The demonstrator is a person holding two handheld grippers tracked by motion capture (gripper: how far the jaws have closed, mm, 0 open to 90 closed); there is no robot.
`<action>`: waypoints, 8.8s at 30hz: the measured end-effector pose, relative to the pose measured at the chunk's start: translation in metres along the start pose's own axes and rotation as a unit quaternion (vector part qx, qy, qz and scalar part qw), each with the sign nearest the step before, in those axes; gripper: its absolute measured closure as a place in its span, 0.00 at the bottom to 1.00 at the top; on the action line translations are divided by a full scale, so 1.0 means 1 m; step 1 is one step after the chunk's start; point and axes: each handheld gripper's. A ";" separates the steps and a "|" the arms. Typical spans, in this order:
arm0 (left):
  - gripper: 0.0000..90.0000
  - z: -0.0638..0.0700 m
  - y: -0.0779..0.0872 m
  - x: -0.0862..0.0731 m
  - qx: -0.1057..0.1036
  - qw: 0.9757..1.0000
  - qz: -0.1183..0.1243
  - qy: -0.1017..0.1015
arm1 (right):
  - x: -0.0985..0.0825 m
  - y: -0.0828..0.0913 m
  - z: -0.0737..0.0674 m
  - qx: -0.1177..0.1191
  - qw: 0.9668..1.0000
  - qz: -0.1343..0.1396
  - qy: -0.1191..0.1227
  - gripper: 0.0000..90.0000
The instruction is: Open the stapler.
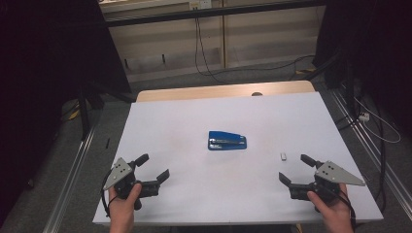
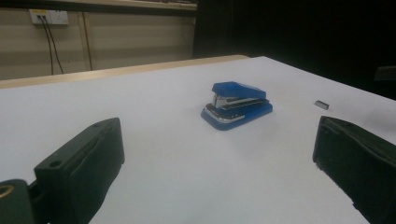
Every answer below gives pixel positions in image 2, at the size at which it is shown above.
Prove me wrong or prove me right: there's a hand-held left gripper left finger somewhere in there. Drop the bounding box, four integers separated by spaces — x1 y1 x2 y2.
33 117 126 224

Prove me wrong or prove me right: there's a blue stapler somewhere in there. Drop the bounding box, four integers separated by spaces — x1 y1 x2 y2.
200 81 274 132

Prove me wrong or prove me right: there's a black wall cable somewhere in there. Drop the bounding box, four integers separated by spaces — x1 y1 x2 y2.
37 15 54 76
42 16 65 75

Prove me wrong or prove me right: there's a white wall socket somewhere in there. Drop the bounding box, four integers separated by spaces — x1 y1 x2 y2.
29 8 70 26

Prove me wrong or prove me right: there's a black horizontal bar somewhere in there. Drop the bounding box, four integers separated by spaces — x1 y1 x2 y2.
0 0 198 14

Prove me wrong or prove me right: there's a white table mat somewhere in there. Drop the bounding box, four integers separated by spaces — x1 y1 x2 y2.
0 55 396 224

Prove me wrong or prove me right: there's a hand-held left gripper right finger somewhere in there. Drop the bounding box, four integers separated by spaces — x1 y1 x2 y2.
312 116 396 224

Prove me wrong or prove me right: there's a black curtain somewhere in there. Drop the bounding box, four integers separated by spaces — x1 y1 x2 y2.
192 0 396 101

